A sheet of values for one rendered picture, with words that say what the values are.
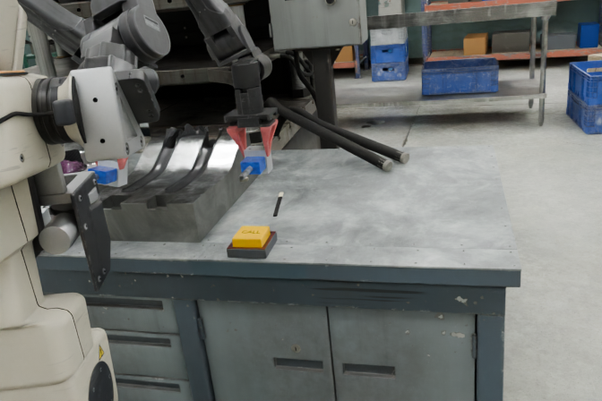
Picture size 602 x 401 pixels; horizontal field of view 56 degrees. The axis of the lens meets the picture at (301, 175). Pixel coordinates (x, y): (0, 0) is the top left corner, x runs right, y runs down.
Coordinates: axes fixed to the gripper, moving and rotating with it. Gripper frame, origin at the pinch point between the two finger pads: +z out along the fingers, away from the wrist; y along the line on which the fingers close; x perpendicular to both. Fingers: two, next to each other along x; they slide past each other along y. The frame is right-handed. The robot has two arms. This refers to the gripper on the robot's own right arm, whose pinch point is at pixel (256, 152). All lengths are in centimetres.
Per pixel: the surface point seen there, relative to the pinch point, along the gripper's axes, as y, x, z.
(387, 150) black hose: -24.2, -36.7, 11.9
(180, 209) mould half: 13.2, 13.5, 7.5
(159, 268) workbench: 16.6, 20.1, 17.7
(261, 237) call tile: -5.1, 17.8, 11.7
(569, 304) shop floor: -84, -96, 95
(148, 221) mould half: 21.2, 13.4, 10.4
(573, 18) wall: -186, -646, 43
